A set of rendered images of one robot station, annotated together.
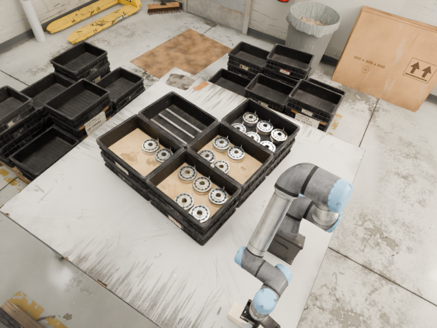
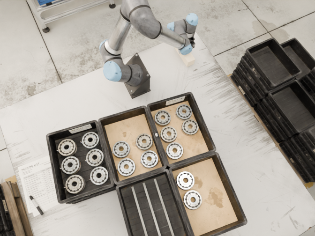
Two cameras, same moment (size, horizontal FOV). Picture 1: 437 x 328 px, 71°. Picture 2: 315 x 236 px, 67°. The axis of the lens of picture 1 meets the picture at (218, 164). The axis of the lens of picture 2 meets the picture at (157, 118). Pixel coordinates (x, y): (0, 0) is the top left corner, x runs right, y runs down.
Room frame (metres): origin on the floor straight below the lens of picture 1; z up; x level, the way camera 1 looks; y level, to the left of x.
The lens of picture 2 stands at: (1.34, 0.24, 2.25)
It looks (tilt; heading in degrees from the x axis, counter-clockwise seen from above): 69 degrees down; 212
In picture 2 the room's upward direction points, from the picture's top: 5 degrees clockwise
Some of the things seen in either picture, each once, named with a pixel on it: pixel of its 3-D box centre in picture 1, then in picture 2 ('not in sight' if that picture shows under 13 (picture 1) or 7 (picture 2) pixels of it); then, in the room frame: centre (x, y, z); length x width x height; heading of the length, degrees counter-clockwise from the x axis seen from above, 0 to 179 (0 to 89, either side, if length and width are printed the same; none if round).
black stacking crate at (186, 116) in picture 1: (178, 123); (153, 214); (1.35, 0.27, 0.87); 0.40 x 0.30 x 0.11; 56
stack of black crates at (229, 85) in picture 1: (230, 91); not in sight; (2.49, -0.03, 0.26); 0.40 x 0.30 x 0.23; 65
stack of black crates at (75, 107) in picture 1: (84, 118); not in sight; (1.78, 1.14, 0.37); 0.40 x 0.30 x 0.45; 154
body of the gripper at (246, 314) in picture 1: (254, 312); (188, 40); (0.32, -0.21, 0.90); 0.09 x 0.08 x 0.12; 65
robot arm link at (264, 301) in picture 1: (264, 302); (191, 23); (0.32, -0.22, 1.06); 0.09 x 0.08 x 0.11; 147
